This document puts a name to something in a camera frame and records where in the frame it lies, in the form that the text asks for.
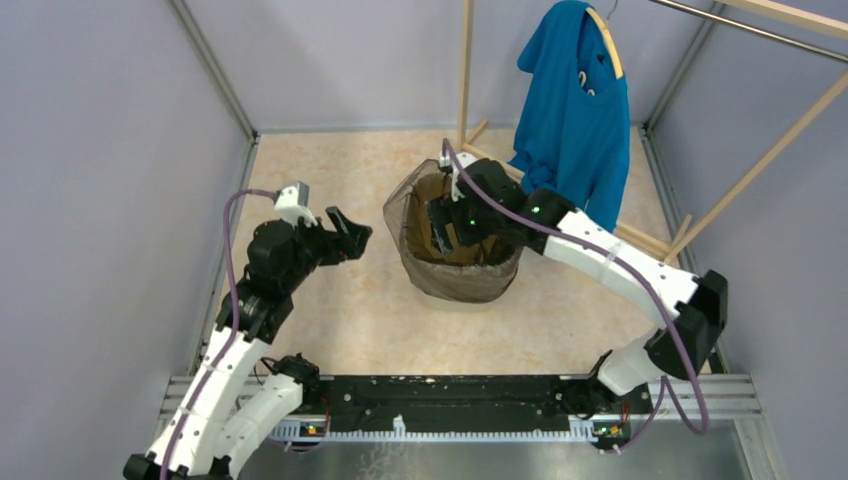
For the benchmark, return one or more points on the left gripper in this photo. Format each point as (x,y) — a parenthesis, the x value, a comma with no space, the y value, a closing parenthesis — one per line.
(339,248)

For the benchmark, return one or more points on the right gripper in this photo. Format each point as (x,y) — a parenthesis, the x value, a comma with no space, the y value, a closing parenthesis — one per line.
(442,211)

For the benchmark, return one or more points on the dark translucent trash bag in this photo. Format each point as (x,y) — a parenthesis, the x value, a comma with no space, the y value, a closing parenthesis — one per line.
(477,274)

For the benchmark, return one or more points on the cream plastic trash bin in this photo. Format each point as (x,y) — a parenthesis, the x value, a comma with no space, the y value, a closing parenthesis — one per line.
(440,304)

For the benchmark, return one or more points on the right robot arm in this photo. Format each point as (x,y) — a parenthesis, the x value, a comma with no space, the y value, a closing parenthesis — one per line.
(689,311)

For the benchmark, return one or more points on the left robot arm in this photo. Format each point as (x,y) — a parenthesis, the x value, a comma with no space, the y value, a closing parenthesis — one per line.
(208,436)

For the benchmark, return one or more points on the blue t-shirt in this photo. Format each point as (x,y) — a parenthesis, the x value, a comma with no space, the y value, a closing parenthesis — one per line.
(573,135)

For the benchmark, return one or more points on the wooden clothes hanger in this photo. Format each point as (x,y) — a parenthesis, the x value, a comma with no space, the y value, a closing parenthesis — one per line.
(609,42)

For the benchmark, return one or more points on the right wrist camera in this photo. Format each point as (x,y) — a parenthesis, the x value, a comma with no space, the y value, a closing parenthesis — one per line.
(448,166)

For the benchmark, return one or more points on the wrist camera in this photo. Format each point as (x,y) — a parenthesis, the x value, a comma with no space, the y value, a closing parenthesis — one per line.
(448,166)
(291,205)

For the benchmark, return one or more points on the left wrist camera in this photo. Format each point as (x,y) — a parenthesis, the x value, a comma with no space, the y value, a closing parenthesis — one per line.
(291,205)

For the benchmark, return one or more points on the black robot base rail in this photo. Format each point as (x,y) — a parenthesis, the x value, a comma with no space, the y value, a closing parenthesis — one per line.
(466,403)

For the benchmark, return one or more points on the white comb cable tray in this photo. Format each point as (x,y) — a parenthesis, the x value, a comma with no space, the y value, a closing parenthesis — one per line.
(296,431)

